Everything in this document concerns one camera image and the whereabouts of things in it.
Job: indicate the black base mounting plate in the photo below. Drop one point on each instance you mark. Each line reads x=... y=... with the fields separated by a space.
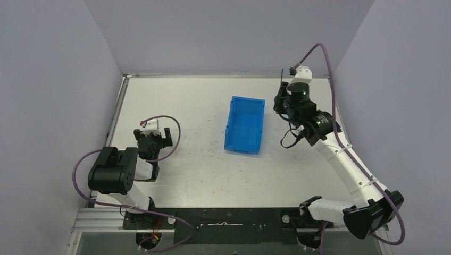
x=282 y=224

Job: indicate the aluminium front frame rail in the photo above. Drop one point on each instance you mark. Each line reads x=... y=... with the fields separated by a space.
x=109 y=220

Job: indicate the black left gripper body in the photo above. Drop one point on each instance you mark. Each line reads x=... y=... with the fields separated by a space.
x=161 y=139

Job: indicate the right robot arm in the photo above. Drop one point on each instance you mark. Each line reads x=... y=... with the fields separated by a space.
x=373 y=205

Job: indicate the aluminium left table rail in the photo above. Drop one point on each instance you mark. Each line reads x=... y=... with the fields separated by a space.
x=117 y=109

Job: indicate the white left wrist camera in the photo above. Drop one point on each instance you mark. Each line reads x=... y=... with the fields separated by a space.
x=150 y=127

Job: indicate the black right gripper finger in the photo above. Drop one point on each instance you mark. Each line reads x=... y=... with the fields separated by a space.
x=283 y=88
x=279 y=101

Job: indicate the blue plastic bin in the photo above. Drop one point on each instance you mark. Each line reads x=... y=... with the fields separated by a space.
x=244 y=129

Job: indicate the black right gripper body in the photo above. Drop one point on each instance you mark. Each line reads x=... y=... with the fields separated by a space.
x=279 y=99

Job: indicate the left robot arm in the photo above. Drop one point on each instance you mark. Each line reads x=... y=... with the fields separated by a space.
x=115 y=172

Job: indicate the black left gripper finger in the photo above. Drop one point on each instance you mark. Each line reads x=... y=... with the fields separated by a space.
x=167 y=139
x=138 y=134

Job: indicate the aluminium back table rail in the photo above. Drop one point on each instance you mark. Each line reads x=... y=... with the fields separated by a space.
x=226 y=76

